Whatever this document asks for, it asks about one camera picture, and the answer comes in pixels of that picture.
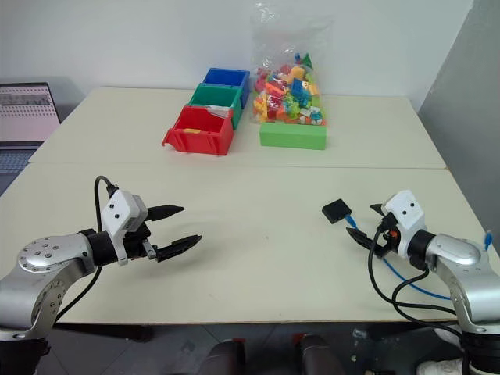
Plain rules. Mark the small yellow block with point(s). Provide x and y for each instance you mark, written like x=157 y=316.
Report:
x=192 y=131

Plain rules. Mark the grey partition panel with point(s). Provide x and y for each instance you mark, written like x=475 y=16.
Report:
x=465 y=117

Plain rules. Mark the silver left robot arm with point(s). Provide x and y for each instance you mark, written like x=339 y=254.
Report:
x=47 y=269

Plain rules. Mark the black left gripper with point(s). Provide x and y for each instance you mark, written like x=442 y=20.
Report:
x=137 y=243

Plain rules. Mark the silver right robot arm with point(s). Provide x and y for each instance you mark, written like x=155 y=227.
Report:
x=461 y=258

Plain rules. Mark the white shoe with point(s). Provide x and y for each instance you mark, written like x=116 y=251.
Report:
x=439 y=368

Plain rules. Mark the small clear plastic bag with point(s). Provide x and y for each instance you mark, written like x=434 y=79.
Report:
x=220 y=111

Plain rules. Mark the clear bag of toy bricks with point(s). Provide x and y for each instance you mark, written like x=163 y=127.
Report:
x=291 y=93

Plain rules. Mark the blue plastic storage bin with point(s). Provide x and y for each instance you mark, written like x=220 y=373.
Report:
x=226 y=76

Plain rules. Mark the green plastic storage bin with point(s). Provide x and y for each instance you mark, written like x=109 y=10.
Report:
x=215 y=97

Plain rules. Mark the open laptop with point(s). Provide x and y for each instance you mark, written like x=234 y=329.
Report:
x=23 y=117

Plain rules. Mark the dark rounded shape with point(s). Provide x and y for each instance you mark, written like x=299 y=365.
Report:
x=226 y=357
x=318 y=355

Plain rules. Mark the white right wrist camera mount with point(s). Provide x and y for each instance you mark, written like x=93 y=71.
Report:
x=408 y=215

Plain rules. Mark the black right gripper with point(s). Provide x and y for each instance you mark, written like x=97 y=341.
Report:
x=389 y=242

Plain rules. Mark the small black square block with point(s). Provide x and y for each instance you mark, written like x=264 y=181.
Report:
x=336 y=211

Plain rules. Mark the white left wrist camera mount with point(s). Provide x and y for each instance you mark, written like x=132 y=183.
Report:
x=117 y=211

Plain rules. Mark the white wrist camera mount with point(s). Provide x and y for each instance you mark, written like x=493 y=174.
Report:
x=408 y=215
x=117 y=211

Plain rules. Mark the red plastic storage bin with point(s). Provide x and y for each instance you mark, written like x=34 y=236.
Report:
x=199 y=138

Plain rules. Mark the green rectangular block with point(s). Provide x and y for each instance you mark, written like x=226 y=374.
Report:
x=293 y=136

